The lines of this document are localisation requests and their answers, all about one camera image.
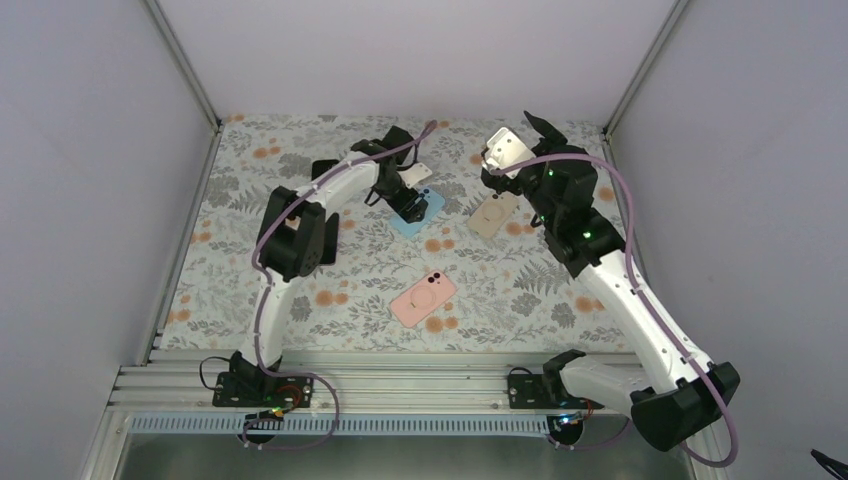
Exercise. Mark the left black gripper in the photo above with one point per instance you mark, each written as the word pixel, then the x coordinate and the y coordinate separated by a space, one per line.
pixel 401 206

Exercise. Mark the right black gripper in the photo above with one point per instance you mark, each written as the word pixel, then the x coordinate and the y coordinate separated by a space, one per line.
pixel 548 133

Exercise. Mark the black phone case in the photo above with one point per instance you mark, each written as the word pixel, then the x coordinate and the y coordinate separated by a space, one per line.
pixel 320 167

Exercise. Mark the black smartphone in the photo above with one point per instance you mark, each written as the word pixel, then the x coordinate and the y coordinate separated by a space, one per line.
pixel 330 240

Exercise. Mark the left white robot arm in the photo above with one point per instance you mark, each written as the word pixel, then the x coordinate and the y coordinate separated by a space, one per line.
pixel 292 245

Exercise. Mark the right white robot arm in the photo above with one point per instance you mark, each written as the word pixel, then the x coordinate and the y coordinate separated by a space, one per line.
pixel 681 390

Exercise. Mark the light blue phone case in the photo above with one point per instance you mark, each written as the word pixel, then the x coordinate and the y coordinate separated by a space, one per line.
pixel 435 203

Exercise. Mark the beige phone case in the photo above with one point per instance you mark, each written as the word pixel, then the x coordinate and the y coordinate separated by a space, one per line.
pixel 492 214

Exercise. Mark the pink phone case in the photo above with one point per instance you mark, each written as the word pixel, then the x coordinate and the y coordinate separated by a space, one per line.
pixel 423 298

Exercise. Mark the floral patterned table mat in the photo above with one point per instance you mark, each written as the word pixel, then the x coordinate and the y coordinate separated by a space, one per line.
pixel 512 296

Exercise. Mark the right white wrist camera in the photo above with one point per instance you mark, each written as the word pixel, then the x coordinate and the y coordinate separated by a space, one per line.
pixel 506 152

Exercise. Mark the aluminium corner frame post right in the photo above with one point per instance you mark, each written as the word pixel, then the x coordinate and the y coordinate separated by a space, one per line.
pixel 656 47

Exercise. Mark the aluminium corner frame post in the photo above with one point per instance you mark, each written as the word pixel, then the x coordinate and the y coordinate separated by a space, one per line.
pixel 183 63
pixel 656 47

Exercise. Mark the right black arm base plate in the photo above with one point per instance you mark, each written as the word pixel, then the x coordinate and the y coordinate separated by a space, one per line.
pixel 527 390

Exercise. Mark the aluminium corner frame post left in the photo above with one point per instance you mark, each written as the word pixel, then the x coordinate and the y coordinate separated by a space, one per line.
pixel 183 63

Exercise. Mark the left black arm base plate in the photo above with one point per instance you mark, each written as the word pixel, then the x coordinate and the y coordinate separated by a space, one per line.
pixel 262 392

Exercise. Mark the grey slotted cable duct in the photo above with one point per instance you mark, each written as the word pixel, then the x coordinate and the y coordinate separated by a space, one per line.
pixel 522 425

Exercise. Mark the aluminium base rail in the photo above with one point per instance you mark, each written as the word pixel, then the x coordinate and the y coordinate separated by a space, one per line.
pixel 366 382

